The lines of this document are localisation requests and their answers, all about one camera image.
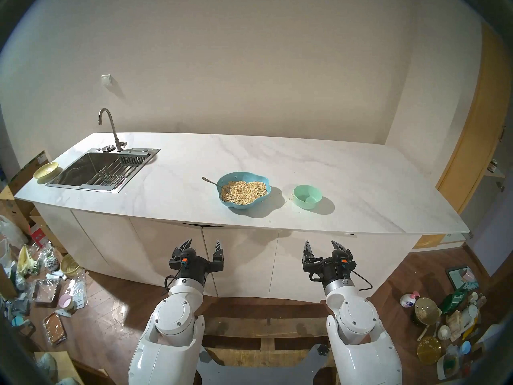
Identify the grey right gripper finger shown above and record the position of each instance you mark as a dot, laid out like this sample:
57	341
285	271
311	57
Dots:
338	248
308	252

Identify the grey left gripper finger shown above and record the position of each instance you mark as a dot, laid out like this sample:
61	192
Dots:
185	245
218	248

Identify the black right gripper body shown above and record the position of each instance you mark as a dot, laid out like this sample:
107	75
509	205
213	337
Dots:
332	268

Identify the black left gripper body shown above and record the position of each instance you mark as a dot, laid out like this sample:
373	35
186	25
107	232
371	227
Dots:
192	266

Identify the metal spoon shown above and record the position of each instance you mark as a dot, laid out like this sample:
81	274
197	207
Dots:
209	180

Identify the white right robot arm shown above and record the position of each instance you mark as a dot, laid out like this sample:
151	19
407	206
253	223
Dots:
356	316

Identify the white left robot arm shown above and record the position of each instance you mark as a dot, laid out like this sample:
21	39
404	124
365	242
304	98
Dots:
174	316

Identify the small mint green bowl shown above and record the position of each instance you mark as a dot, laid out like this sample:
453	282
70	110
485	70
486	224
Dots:
308	195

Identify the blue flower-shaped bowl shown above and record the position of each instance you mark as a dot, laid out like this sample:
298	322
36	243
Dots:
240	175

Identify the white counter cabinet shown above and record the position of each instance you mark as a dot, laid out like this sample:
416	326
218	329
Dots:
240	260

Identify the large oat flake pile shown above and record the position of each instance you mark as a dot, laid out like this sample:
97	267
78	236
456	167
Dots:
244	192

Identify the white bottle pink cap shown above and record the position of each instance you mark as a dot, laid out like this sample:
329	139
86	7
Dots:
408	300

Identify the black star knob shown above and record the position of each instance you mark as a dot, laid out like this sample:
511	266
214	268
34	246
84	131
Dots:
323	349

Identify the wooden pallet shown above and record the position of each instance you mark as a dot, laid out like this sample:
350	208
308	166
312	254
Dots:
260	328

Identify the metal sink drain rack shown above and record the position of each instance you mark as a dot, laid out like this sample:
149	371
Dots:
112	175

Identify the gold mesh strainer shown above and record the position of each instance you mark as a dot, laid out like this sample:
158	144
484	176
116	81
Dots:
425	311

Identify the round metal sink stopper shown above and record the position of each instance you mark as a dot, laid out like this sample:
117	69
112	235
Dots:
108	148

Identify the green snack bag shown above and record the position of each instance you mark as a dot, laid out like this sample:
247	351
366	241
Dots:
453	302

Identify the gold round plate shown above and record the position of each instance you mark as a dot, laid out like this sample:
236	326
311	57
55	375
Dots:
429	350

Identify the black framed tablet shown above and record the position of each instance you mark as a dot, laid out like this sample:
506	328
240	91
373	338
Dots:
461	278

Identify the stainless steel sink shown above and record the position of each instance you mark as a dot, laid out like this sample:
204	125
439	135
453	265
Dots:
80	169

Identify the pink cup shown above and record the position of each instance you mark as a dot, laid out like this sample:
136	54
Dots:
65	302

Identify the curved metal faucet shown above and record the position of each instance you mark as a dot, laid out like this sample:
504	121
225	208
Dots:
114	133

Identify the brown food tray pack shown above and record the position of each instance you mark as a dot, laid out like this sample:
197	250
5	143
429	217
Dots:
55	328

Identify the small blue cup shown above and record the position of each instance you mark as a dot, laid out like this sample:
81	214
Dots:
465	347

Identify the pale yellow dish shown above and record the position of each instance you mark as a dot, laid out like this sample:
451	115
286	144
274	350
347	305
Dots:
46	171

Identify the brown cardboard box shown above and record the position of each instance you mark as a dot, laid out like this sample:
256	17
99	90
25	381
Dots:
24	175

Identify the small glass jar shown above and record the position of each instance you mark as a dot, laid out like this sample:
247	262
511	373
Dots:
495	165

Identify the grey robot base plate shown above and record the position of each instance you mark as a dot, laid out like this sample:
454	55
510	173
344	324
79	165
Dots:
260	376

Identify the wooden door frame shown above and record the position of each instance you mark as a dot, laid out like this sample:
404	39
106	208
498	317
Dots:
477	147

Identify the white wall socket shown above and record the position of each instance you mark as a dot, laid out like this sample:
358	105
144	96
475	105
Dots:
106	79

